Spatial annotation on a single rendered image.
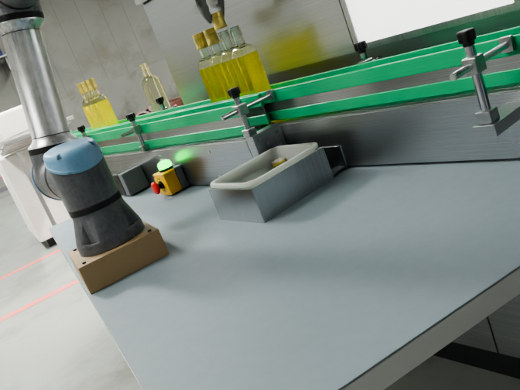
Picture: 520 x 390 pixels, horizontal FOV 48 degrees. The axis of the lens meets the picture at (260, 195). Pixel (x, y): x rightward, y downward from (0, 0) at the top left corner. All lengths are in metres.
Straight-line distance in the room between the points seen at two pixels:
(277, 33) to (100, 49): 9.98
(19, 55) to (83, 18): 10.19
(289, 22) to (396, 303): 1.01
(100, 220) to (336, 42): 0.72
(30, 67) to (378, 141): 0.78
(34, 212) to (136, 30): 6.95
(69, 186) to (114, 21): 10.47
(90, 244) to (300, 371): 0.70
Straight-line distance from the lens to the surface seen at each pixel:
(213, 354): 0.82
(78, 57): 11.49
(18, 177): 5.28
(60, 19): 11.54
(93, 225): 1.28
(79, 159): 1.26
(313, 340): 0.76
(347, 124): 1.33
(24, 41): 1.42
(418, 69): 1.19
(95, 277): 1.26
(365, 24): 1.46
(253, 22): 1.73
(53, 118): 1.41
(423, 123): 1.20
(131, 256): 1.27
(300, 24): 1.60
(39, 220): 5.33
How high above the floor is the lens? 1.13
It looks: 16 degrees down
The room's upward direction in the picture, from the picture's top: 21 degrees counter-clockwise
